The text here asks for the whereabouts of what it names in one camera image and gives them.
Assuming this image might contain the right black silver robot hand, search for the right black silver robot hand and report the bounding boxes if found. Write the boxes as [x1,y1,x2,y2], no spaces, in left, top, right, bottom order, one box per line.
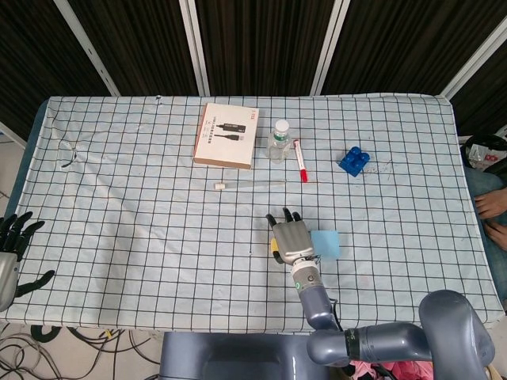
[265,207,318,265]

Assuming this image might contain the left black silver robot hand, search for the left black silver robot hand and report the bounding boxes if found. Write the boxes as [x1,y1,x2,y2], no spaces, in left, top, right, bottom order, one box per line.
[0,211,56,312]

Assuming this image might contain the large light blue foam cube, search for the large light blue foam cube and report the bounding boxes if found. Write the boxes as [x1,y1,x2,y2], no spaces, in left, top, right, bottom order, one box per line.
[310,230,341,260]

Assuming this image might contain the clear tube white cap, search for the clear tube white cap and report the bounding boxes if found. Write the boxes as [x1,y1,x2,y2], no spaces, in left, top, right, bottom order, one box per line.
[213,178,287,191]

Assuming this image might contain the red white marker pen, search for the red white marker pen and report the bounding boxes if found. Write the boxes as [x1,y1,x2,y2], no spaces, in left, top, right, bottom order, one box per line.
[292,139,310,184]

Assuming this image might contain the clear plastic bottle white cap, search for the clear plastic bottle white cap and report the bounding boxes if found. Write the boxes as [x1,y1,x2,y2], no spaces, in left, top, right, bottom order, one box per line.
[266,120,292,164]

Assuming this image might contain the dark blue studded toy brick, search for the dark blue studded toy brick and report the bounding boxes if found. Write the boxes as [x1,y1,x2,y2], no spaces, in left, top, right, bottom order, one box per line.
[338,146,371,177]

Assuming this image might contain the grey robot torso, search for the grey robot torso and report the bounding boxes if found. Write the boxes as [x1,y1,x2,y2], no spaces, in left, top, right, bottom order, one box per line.
[159,331,318,380]

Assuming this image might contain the light blue checkered tablecloth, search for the light blue checkered tablecloth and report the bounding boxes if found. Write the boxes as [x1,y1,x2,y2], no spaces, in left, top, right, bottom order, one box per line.
[0,93,502,337]

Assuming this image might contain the pink cloth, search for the pink cloth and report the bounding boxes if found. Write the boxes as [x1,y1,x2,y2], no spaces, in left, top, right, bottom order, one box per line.
[348,358,435,380]

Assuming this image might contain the seated person in jeans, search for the seated person in jeans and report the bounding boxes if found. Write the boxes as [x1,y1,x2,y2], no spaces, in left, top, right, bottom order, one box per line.
[463,165,507,300]

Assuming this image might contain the black bag with white plastic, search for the black bag with white plastic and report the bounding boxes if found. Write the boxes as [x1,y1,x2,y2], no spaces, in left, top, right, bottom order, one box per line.
[459,134,507,173]

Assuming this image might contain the black coiled cable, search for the black coiled cable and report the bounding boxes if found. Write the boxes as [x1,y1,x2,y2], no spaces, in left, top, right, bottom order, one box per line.
[31,325,60,344]

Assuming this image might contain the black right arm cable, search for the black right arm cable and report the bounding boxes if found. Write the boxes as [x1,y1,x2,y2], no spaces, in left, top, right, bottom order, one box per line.
[327,298,344,332]

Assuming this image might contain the grey floor cable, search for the grey floor cable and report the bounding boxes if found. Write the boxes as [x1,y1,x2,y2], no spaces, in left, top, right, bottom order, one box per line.
[0,334,44,380]

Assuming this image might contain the white cable product box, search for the white cable product box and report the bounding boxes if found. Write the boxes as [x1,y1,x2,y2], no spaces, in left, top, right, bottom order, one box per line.
[193,102,261,171]

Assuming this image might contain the blue table frame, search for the blue table frame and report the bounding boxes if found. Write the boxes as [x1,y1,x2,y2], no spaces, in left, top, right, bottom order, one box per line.
[0,98,49,222]

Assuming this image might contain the tangled black floor cables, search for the tangled black floor cables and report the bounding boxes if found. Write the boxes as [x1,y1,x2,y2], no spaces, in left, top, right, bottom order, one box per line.
[59,326,163,380]

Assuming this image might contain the white aluminium partition post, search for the white aluminium partition post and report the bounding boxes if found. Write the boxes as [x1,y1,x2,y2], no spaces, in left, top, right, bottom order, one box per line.
[441,29,507,100]
[308,0,352,96]
[53,0,120,97]
[177,0,211,97]

